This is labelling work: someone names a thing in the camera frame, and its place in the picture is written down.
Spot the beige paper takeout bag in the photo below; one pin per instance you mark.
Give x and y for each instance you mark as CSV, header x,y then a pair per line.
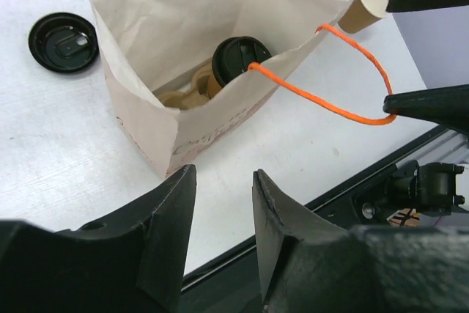
x,y
150,47

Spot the brown pulp cup carrier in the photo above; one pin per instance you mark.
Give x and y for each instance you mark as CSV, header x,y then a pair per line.
x,y
196,95

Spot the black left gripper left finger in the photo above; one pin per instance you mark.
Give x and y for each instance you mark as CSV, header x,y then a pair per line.
x,y
134,257

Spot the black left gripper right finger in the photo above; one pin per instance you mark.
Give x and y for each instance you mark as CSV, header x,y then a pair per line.
x,y
290,243

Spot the black plastic cup lid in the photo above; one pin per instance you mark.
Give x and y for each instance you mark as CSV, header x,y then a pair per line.
x,y
63,42
233,56

